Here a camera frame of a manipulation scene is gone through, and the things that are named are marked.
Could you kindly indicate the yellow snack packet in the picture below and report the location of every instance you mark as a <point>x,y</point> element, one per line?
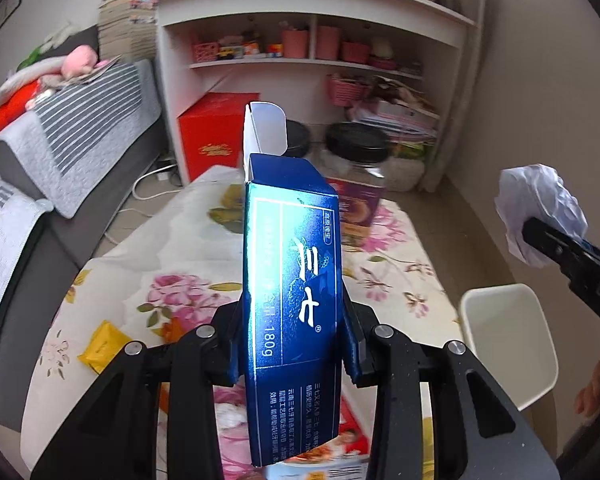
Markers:
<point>102,347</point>

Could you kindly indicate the white shelf unit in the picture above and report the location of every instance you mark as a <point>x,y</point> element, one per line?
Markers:
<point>300,5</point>

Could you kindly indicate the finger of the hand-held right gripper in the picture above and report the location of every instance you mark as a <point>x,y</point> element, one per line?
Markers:
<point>555,245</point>

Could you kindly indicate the grey sofa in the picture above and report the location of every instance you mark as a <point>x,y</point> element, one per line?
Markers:
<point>70,240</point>

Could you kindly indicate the floral tablecloth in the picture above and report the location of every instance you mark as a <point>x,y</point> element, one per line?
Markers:
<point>190,240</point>

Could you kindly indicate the clear jar black lid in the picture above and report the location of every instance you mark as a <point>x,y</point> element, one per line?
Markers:
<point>297,137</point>

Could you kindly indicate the purple label jar black lid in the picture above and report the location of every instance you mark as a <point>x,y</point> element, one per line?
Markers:
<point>355,210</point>

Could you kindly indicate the white paper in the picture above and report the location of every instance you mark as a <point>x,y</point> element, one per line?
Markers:
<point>530,195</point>

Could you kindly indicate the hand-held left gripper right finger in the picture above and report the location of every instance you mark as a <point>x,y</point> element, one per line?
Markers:
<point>352,355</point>

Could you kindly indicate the grey striped quilted blanket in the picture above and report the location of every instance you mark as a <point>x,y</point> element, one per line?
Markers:
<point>5,250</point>
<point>80,125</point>

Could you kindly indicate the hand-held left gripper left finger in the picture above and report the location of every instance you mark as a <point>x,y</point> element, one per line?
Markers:
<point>221,355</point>

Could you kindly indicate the orange cushion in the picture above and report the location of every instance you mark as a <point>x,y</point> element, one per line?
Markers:
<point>10,107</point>

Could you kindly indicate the white trash bin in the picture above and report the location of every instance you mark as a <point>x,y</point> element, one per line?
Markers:
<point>510,345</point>

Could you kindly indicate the large pink basket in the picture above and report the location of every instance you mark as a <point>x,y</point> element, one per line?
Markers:
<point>349,91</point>

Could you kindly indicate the pile of magazines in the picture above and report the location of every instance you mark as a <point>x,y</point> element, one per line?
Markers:
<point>400,115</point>

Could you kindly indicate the small pink basket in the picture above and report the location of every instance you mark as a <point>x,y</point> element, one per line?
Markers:
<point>355,52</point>

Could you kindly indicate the blue toothpaste box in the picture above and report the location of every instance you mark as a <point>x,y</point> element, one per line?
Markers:
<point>290,285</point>

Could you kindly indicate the stack of books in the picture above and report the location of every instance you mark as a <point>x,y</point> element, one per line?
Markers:
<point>125,25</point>

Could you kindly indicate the white plush toy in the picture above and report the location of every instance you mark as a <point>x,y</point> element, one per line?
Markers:
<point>57,37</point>

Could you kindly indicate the white power strip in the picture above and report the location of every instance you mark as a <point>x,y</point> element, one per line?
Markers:
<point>165,172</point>

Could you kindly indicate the red cardboard box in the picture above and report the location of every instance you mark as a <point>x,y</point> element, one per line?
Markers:
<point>210,130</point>

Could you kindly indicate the person's right hand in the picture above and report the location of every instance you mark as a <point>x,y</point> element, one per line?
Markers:
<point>597,385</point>

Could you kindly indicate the red printed packet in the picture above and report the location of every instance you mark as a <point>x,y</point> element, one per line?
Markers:
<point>352,440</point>

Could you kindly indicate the pink plush toy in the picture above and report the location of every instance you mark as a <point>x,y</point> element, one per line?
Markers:
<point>82,57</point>

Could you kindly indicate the pink cup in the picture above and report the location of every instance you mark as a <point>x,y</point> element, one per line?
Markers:
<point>328,42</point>
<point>294,44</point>

